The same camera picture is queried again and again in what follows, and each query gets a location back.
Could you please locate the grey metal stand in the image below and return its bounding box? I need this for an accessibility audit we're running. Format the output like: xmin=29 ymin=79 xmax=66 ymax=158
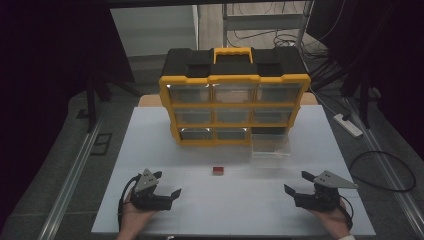
xmin=222 ymin=0 xmax=315 ymax=50

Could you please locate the person's right hand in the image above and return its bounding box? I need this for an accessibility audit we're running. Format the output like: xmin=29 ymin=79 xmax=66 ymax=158
xmin=308 ymin=197 xmax=352 ymax=240

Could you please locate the dark curtain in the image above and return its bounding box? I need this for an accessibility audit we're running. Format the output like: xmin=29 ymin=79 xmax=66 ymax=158
xmin=305 ymin=0 xmax=424 ymax=160
xmin=0 ymin=0 xmax=136 ymax=214

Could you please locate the person's left hand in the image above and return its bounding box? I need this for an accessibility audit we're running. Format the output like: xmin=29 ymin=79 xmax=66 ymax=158
xmin=115 ymin=191 xmax=158 ymax=240

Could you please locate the metal floor rail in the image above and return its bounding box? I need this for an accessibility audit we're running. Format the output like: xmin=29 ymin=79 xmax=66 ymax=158
xmin=343 ymin=97 xmax=424 ymax=238
xmin=37 ymin=119 xmax=105 ymax=240

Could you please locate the clear plastic drawer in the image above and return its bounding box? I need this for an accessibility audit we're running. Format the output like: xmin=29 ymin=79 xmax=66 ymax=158
xmin=250 ymin=132 xmax=292 ymax=160

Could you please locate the black looped floor cable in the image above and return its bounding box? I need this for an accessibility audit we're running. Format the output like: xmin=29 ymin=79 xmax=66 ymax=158
xmin=348 ymin=150 xmax=417 ymax=193

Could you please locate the white power strip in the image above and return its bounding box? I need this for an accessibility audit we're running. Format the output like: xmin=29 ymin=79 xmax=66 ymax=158
xmin=333 ymin=113 xmax=364 ymax=139

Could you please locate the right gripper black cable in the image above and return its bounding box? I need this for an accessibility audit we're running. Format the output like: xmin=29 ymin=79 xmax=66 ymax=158
xmin=339 ymin=195 xmax=355 ymax=232

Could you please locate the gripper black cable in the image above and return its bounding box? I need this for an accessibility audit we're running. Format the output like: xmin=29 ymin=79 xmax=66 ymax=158
xmin=116 ymin=173 xmax=143 ymax=232
xmin=339 ymin=195 xmax=355 ymax=232

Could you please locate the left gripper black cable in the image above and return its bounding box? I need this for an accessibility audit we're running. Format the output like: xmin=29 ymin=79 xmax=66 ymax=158
xmin=116 ymin=173 xmax=143 ymax=232

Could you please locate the black rectangular floor frame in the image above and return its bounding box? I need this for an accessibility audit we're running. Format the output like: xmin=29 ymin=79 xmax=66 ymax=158
xmin=90 ymin=132 xmax=114 ymax=157

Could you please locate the bundle of black cables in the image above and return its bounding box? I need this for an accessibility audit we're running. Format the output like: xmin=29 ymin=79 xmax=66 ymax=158
xmin=232 ymin=29 xmax=334 ymax=63

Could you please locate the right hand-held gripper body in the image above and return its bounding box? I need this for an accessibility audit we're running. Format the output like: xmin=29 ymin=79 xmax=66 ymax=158
xmin=294 ymin=170 xmax=360 ymax=213

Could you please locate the yellow and black organizer cabinet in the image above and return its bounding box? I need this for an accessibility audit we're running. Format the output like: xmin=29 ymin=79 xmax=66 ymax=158
xmin=158 ymin=46 xmax=312 ymax=148

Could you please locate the grid of small organizer drawers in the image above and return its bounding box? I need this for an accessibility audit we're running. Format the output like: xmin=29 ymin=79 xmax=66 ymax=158
xmin=166 ymin=82 xmax=303 ymax=141

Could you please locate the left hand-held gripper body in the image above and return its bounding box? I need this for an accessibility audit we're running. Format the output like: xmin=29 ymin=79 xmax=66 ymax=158
xmin=129 ymin=168 xmax=175 ymax=212

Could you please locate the black stand leg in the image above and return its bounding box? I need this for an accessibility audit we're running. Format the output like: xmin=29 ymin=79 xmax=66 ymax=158
xmin=83 ymin=73 xmax=143 ymax=134
xmin=341 ymin=74 xmax=382 ymax=130

